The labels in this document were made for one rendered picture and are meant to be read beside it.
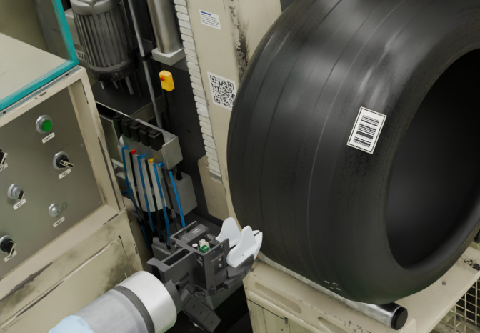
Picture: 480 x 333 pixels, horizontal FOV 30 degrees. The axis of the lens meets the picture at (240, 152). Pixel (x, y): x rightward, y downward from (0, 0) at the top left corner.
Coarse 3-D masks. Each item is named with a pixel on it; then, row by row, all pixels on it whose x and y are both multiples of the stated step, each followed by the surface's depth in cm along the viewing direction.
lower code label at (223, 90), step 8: (208, 72) 174; (216, 80) 173; (224, 80) 171; (216, 88) 174; (224, 88) 173; (232, 88) 171; (216, 96) 176; (224, 96) 174; (232, 96) 172; (216, 104) 178; (224, 104) 176; (232, 104) 174
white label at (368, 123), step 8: (360, 112) 133; (368, 112) 132; (376, 112) 132; (360, 120) 133; (368, 120) 132; (376, 120) 132; (384, 120) 132; (360, 128) 132; (368, 128) 132; (376, 128) 132; (352, 136) 133; (360, 136) 132; (368, 136) 132; (376, 136) 132; (352, 144) 133; (360, 144) 132; (368, 144) 132
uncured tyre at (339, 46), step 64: (320, 0) 146; (384, 0) 142; (448, 0) 142; (256, 64) 145; (320, 64) 138; (384, 64) 134; (448, 64) 140; (256, 128) 143; (320, 128) 135; (384, 128) 133; (448, 128) 183; (256, 192) 146; (320, 192) 136; (384, 192) 138; (448, 192) 181; (320, 256) 143; (384, 256) 145; (448, 256) 163
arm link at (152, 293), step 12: (132, 276) 123; (144, 276) 122; (132, 288) 120; (144, 288) 120; (156, 288) 121; (144, 300) 119; (156, 300) 120; (168, 300) 121; (156, 312) 120; (168, 312) 121; (156, 324) 120; (168, 324) 122
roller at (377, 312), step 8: (256, 256) 183; (264, 256) 181; (272, 264) 180; (288, 272) 177; (304, 280) 174; (320, 288) 172; (336, 296) 170; (352, 304) 167; (360, 304) 166; (368, 304) 165; (384, 304) 163; (392, 304) 163; (368, 312) 165; (376, 312) 164; (384, 312) 163; (392, 312) 162; (400, 312) 162; (376, 320) 165; (384, 320) 163; (392, 320) 162; (400, 320) 162; (392, 328) 163; (400, 328) 163
